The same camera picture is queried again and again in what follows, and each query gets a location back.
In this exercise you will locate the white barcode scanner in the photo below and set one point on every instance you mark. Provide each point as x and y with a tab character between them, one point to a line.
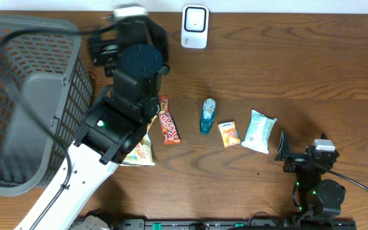
194	28

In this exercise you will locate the yellow snack bag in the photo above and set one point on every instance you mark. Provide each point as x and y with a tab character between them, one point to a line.
141	155

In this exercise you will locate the orange tissue pack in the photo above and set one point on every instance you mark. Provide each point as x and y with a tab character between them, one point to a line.
229	134

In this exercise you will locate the grey plastic basket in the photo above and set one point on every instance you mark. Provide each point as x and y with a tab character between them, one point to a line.
44	92

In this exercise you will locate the teal mouthwash bottle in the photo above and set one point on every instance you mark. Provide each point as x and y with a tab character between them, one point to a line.
207	115

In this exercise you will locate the red chocolate bar wrapper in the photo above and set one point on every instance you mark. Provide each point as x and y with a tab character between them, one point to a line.
167	123

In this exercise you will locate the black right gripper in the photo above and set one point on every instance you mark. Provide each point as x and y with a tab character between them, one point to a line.
296	160

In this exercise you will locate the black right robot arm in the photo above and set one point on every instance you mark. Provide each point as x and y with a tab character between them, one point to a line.
319	200

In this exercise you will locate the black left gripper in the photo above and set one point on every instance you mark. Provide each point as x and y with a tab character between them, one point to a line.
156	38

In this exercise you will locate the white teal wipes pack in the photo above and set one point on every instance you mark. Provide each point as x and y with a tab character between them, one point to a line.
258	132

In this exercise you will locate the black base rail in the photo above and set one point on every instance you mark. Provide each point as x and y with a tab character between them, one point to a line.
140	224

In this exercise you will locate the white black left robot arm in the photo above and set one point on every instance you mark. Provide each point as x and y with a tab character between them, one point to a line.
112	128

